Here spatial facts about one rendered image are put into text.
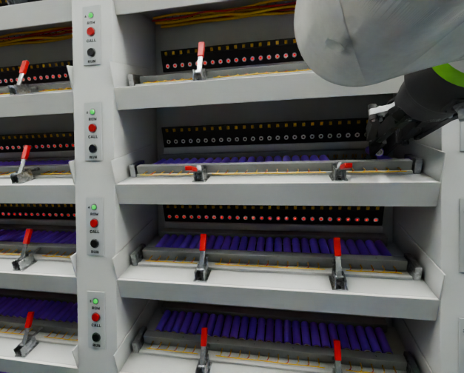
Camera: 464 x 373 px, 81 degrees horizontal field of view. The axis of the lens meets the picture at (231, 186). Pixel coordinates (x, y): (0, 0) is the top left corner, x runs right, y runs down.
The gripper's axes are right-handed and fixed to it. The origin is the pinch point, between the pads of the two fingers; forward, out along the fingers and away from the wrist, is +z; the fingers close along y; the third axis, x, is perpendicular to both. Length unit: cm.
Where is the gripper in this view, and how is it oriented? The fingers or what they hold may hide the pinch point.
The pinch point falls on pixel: (383, 142)
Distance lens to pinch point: 60.6
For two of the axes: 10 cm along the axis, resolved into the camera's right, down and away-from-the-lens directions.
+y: 9.8, -0.1, -1.9
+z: 1.8, 2.1, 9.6
